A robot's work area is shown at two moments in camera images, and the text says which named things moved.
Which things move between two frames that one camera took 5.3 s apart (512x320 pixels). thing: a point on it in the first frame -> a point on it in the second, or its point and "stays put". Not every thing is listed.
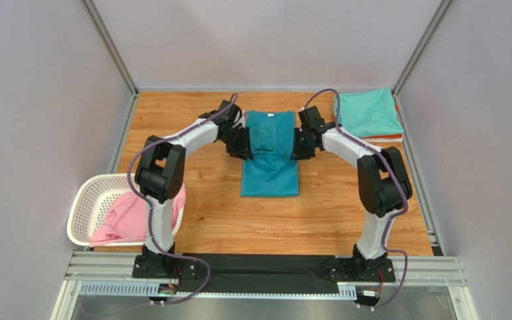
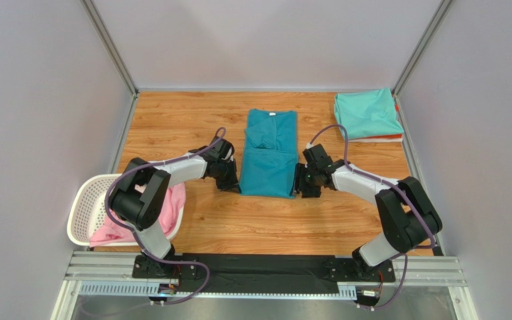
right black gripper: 302,145 -> 306,180
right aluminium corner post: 436,19 stays put
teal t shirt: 271,171 stays put
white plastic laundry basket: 91,197 stays put
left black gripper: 243,149 -> 233,183
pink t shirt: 127,219 stays put
